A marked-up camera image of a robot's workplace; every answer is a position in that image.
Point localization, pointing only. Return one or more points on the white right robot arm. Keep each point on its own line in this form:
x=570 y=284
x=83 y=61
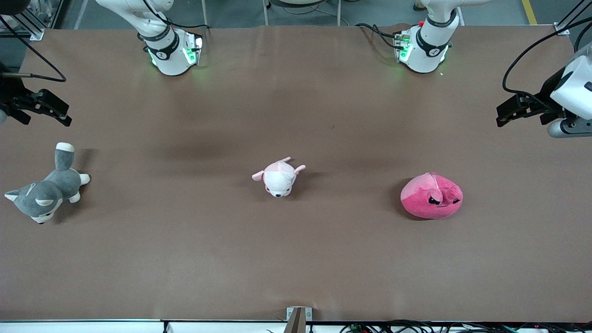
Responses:
x=169 y=53

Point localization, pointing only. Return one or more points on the pale pink white plush puppy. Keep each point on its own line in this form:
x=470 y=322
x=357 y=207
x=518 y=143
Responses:
x=277 y=180

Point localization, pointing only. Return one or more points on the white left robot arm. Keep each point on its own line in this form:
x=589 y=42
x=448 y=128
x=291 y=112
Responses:
x=425 y=46

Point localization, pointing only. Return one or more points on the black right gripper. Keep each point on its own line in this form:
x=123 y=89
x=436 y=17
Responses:
x=11 y=95

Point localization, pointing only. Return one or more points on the round hot pink plush toy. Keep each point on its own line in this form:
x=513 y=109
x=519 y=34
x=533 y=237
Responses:
x=425 y=203

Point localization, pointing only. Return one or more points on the metal table edge bracket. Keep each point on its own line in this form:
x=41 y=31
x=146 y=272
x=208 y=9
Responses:
x=296 y=321

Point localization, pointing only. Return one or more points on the aluminium frame profile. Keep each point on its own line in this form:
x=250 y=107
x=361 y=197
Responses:
x=562 y=29
x=34 y=33

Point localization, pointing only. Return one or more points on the white metal stand leg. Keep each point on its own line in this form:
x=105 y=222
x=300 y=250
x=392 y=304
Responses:
x=339 y=11
x=265 y=11
x=204 y=11

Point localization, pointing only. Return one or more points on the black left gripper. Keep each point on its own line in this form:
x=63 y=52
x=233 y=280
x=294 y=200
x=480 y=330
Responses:
x=547 y=94

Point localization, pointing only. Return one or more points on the grey white husky plush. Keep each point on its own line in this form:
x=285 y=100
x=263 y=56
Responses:
x=46 y=194

